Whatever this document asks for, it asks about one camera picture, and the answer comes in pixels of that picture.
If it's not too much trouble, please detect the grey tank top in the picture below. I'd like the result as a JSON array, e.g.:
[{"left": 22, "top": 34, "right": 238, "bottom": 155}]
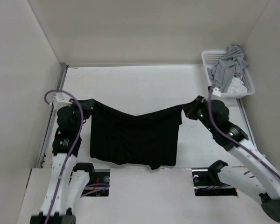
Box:
[{"left": 207, "top": 44, "right": 248, "bottom": 93}]

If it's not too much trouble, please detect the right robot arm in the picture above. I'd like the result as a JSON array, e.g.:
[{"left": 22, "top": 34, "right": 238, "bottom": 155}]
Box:
[{"left": 182, "top": 96, "right": 280, "bottom": 223}]

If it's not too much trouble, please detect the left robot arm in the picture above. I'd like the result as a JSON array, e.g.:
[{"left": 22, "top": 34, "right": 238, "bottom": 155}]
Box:
[{"left": 30, "top": 99, "right": 95, "bottom": 224}]

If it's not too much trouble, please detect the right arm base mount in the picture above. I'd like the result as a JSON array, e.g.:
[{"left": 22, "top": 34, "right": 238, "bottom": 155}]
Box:
[{"left": 192, "top": 160, "right": 238, "bottom": 196}]

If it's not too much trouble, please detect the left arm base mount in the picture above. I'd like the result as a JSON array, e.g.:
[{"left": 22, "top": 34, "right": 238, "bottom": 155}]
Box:
[{"left": 82, "top": 169, "right": 110, "bottom": 197}]

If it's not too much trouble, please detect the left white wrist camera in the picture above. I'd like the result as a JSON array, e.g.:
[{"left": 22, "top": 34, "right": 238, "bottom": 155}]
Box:
[{"left": 51, "top": 92, "right": 71, "bottom": 107}]

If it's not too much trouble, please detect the black tank top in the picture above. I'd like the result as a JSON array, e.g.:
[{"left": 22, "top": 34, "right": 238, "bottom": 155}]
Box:
[{"left": 88, "top": 95, "right": 199, "bottom": 170}]

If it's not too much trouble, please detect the white plastic basket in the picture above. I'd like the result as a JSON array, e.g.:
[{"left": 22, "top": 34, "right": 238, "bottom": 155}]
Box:
[{"left": 201, "top": 50, "right": 255, "bottom": 98}]

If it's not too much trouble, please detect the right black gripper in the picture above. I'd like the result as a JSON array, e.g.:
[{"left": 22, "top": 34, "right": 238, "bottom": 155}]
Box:
[{"left": 181, "top": 95, "right": 217, "bottom": 133}]

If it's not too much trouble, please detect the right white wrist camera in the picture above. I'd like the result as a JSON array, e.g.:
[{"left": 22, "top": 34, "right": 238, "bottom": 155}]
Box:
[{"left": 209, "top": 86, "right": 221, "bottom": 98}]

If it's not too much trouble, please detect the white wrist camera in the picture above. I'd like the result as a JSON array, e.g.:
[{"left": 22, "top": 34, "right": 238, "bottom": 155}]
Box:
[
  {"left": 51, "top": 92, "right": 71, "bottom": 107},
  {"left": 209, "top": 86, "right": 221, "bottom": 98}
]

